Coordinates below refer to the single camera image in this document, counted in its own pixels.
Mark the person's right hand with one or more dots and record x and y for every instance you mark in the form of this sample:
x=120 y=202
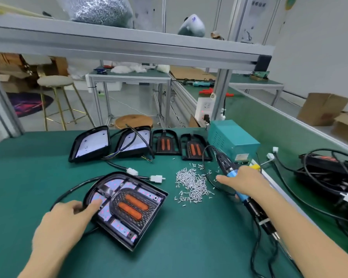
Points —
x=249 y=182

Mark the person's left hand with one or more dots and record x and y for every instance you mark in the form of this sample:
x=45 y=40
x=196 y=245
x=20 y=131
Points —
x=61 y=228

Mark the heap of small silver screws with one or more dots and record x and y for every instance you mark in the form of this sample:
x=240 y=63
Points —
x=192 y=185

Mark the black cover orange strips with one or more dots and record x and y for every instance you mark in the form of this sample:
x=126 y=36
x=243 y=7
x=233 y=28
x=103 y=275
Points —
x=194 y=148
x=165 y=143
x=133 y=206

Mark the stack of unassembled lamp housings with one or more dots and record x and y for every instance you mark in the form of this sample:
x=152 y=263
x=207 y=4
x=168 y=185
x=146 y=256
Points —
x=90 y=143

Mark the person's right forearm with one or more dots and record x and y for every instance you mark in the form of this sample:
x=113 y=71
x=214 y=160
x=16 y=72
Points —
x=313 y=240

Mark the yellow plug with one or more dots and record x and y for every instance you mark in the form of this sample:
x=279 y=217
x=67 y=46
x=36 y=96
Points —
x=255 y=166

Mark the teal power supply box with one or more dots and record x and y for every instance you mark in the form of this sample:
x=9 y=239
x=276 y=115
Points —
x=232 y=139

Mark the white power strip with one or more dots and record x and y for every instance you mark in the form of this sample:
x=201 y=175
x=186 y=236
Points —
x=205 y=107

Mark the green workbench white legs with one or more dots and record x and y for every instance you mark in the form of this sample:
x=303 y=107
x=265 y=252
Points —
x=255 y=82

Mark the red tool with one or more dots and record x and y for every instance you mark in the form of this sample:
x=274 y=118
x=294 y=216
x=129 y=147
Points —
x=207 y=91

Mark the teal hand tool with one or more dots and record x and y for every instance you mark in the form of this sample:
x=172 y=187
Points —
x=203 y=84

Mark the round brown wooden stool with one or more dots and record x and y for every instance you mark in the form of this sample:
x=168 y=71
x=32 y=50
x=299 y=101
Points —
x=133 y=120

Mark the colourful round rug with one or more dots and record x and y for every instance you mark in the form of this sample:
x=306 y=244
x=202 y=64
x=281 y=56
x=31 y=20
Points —
x=26 y=102

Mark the white crumpled bag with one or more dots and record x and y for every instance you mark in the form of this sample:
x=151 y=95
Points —
x=163 y=68

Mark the round beige stool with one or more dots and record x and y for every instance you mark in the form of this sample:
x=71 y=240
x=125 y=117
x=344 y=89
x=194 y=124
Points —
x=55 y=81

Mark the open brown cardboard carton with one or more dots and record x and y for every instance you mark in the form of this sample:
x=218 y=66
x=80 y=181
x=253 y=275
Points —
x=14 y=78

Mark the small green workbench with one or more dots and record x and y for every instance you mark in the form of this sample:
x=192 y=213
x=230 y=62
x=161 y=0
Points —
x=127 y=75

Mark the white handheld device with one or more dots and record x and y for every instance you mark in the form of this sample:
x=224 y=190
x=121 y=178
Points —
x=191 y=24

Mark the clear bag of screws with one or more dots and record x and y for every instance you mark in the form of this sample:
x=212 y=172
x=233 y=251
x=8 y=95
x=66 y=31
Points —
x=96 y=8

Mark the beige flat folder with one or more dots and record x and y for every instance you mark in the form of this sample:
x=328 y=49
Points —
x=11 y=7

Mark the aluminium shelf frame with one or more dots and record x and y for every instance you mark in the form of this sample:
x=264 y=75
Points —
x=133 y=46

